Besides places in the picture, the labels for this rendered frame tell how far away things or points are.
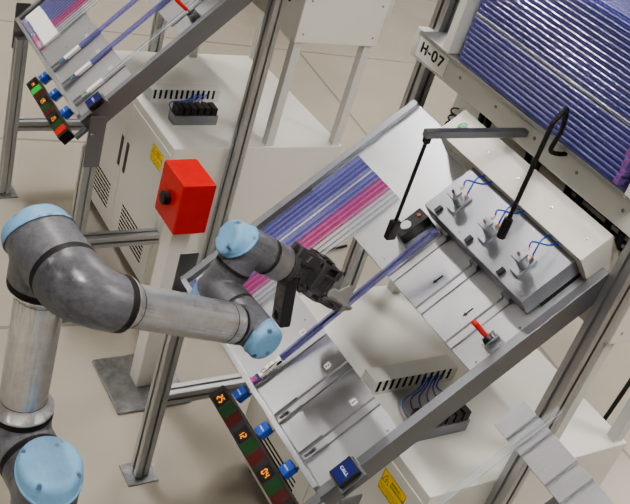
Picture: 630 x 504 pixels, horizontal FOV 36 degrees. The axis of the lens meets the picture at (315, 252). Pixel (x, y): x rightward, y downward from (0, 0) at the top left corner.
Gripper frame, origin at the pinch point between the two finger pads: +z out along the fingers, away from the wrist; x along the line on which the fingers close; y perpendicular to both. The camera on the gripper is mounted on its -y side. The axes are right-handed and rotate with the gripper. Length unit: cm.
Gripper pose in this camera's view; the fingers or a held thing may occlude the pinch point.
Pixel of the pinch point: (342, 306)
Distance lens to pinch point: 203.4
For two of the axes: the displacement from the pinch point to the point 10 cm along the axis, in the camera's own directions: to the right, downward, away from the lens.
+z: 6.7, 3.7, 6.4
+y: 5.8, -8.0, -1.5
